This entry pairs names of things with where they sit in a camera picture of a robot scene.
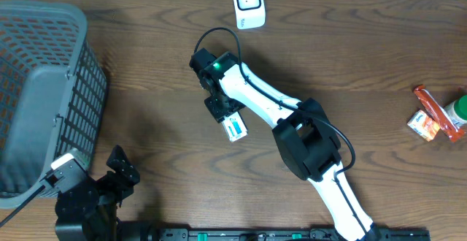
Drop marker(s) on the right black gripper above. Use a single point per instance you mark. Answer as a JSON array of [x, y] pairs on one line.
[[215, 111]]

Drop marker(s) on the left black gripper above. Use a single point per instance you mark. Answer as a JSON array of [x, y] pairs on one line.
[[125, 173]]

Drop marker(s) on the white Panadol box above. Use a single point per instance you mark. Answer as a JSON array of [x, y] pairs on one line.
[[234, 127]]

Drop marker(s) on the orange tissue pack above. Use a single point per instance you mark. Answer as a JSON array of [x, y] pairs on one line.
[[424, 125]]

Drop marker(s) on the green lid jar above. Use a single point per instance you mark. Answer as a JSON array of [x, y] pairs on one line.
[[456, 111]]

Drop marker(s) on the red Top candy wrapper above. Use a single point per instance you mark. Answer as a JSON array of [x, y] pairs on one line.
[[438, 114]]

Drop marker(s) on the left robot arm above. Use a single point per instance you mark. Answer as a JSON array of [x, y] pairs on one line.
[[88, 210]]

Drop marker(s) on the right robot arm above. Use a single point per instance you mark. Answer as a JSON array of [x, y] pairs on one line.
[[307, 142]]

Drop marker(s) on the grey plastic basket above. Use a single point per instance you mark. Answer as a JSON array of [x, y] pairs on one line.
[[53, 93]]

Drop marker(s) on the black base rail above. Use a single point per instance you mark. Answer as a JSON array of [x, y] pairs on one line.
[[326, 234]]

